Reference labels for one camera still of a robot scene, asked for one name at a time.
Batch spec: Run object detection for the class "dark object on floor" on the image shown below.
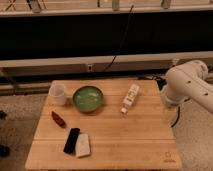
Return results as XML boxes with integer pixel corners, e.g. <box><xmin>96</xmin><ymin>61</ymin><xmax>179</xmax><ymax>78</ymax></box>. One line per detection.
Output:
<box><xmin>0</xmin><ymin>111</ymin><xmax>7</xmax><ymax>120</ymax></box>

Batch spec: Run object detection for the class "black object on floor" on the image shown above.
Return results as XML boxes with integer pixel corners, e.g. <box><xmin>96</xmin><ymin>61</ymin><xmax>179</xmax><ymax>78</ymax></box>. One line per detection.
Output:
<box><xmin>0</xmin><ymin>144</ymin><xmax>10</xmax><ymax>157</ymax></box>

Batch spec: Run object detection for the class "green ceramic bowl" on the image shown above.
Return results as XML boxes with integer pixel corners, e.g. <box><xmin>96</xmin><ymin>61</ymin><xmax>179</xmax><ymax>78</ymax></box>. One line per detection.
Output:
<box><xmin>72</xmin><ymin>86</ymin><xmax>104</xmax><ymax>113</ymax></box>

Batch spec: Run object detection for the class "white rectangular block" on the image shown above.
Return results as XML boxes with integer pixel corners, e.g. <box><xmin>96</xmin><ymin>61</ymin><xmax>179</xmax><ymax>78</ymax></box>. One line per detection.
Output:
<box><xmin>75</xmin><ymin>133</ymin><xmax>91</xmax><ymax>158</ymax></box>

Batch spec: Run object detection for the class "translucent white plastic cup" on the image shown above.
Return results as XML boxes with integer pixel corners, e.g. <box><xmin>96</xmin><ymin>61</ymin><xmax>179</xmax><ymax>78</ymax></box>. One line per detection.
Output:
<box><xmin>49</xmin><ymin>84</ymin><xmax>67</xmax><ymax>106</ymax></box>

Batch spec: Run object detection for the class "dark red oblong object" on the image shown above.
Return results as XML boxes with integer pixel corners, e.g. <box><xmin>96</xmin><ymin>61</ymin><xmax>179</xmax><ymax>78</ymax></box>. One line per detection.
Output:
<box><xmin>51</xmin><ymin>111</ymin><xmax>66</xmax><ymax>127</ymax></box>

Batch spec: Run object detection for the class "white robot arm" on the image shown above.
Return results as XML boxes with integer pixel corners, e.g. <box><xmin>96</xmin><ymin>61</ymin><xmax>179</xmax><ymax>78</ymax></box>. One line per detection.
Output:
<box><xmin>161</xmin><ymin>60</ymin><xmax>213</xmax><ymax>114</ymax></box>

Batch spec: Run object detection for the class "black hanging cable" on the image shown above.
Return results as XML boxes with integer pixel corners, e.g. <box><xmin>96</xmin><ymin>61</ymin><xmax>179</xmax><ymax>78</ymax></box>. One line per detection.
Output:
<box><xmin>102</xmin><ymin>4</ymin><xmax>135</xmax><ymax>72</ymax></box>

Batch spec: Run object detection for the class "black rectangular block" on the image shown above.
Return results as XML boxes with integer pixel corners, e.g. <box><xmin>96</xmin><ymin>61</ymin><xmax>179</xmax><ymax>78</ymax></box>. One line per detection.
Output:
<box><xmin>64</xmin><ymin>128</ymin><xmax>80</xmax><ymax>154</ymax></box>

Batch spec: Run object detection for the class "white plastic bottle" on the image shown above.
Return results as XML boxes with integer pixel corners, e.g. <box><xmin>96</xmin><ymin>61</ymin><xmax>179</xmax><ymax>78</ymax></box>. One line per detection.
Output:
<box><xmin>121</xmin><ymin>84</ymin><xmax>140</xmax><ymax>114</ymax></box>

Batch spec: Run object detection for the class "white wall outlet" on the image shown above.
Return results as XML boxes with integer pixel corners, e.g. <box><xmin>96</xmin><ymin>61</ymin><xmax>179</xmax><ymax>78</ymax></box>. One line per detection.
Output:
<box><xmin>88</xmin><ymin>64</ymin><xmax>93</xmax><ymax>72</ymax></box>

